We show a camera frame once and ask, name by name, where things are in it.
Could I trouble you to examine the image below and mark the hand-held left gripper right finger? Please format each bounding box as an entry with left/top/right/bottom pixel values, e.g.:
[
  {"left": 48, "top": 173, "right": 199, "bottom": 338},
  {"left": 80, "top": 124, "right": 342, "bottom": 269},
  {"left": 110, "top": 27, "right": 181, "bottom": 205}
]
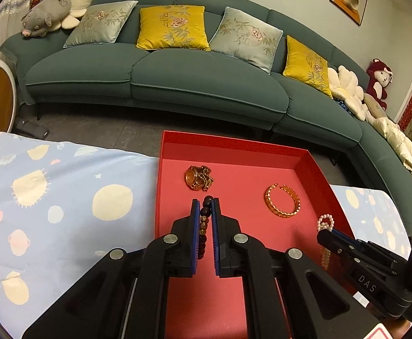
[{"left": 210, "top": 197, "right": 392, "bottom": 339}]

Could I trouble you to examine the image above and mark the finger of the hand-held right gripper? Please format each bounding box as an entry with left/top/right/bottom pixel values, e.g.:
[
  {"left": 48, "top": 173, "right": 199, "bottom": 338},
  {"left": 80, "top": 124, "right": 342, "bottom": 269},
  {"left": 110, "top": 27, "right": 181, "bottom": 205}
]
[
  {"left": 316, "top": 231, "right": 355, "bottom": 258},
  {"left": 331, "top": 229, "right": 369, "bottom": 252}
]

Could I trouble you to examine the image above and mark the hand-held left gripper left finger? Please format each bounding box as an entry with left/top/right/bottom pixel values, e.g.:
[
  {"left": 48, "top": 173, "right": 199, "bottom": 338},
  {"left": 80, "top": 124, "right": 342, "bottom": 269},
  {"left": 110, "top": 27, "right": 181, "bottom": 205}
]
[{"left": 22, "top": 199, "right": 201, "bottom": 339}]

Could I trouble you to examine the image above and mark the pearl bracelet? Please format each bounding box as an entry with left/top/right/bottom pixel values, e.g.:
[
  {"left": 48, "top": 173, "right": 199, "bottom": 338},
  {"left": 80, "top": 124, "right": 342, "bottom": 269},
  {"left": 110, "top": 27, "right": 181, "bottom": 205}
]
[{"left": 317, "top": 214, "right": 334, "bottom": 271}]

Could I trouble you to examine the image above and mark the dark bead bracelet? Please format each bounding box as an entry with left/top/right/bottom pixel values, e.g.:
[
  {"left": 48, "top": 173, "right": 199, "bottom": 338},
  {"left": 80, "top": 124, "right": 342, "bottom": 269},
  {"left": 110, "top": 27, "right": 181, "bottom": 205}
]
[{"left": 199, "top": 195, "right": 215, "bottom": 260}]

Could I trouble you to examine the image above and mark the red cardboard box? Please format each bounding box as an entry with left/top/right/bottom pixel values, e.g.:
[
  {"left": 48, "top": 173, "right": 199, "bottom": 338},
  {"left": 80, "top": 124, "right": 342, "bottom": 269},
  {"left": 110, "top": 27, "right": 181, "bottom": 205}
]
[{"left": 155, "top": 130, "right": 367, "bottom": 339}]

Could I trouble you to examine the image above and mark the gold watch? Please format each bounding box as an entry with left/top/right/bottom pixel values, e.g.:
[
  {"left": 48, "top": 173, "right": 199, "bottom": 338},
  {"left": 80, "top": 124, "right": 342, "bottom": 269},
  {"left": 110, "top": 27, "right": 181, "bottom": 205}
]
[{"left": 184, "top": 165, "right": 215, "bottom": 192}]

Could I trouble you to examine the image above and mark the cream quilted blanket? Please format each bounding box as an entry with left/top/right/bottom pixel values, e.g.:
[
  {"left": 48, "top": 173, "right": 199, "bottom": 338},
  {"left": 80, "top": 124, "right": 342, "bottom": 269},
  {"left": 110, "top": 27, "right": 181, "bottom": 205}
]
[{"left": 366, "top": 115, "right": 412, "bottom": 189}]

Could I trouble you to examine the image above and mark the blue planet print blanket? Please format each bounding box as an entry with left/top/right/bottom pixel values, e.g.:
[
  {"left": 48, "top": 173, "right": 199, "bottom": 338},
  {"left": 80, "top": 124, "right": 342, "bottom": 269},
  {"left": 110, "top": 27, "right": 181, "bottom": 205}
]
[{"left": 0, "top": 131, "right": 412, "bottom": 339}]

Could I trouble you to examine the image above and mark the beige cushion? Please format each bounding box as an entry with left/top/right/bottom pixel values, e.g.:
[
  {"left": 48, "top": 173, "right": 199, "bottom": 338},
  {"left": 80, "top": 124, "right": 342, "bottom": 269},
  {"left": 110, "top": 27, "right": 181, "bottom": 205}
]
[{"left": 363, "top": 94, "right": 390, "bottom": 122}]

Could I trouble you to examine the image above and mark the white flower cushion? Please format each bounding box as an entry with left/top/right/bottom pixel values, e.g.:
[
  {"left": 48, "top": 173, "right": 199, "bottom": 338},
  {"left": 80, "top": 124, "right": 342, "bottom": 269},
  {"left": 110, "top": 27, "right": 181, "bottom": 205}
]
[{"left": 328, "top": 65, "right": 365, "bottom": 121}]

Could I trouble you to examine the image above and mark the green sofa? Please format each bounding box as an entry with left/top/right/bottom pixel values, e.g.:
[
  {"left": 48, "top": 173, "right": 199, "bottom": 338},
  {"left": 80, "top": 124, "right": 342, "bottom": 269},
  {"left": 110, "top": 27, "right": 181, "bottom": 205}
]
[{"left": 0, "top": 0, "right": 412, "bottom": 237}]

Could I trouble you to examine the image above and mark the red plush monkey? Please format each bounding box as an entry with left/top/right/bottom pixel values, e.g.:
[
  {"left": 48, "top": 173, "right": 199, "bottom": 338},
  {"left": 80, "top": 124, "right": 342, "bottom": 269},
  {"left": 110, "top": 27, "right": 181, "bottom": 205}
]
[{"left": 365, "top": 58, "right": 394, "bottom": 110}]

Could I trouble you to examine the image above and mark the yellow embroidered cushion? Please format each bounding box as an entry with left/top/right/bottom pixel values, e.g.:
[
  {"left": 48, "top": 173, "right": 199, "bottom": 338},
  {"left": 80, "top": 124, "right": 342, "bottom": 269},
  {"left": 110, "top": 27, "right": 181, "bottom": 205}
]
[
  {"left": 282, "top": 35, "right": 334, "bottom": 99},
  {"left": 135, "top": 5, "right": 212, "bottom": 52}
]

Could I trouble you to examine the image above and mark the light blue embroidered cushion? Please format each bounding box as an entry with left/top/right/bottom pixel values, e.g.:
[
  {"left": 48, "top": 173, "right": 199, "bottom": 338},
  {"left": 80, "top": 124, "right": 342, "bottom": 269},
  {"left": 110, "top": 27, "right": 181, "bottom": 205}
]
[
  {"left": 209, "top": 6, "right": 284, "bottom": 75},
  {"left": 63, "top": 0, "right": 139, "bottom": 48}
]

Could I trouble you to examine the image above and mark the grey plush pig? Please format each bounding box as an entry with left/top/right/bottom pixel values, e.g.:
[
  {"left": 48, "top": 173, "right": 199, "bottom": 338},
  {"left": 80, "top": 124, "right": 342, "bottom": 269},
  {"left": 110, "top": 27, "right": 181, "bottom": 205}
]
[{"left": 20, "top": 0, "right": 73, "bottom": 39}]

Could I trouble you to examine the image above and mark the white lace curtain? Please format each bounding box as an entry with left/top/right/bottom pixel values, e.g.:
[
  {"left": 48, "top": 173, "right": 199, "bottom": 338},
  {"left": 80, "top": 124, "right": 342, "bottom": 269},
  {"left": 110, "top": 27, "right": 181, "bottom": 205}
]
[{"left": 0, "top": 0, "right": 51, "bottom": 64}]

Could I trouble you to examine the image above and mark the gold chain bracelet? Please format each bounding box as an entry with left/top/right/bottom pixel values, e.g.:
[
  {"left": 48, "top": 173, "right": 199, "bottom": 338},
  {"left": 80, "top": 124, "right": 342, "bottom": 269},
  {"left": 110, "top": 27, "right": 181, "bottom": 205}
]
[{"left": 264, "top": 183, "right": 301, "bottom": 217}]

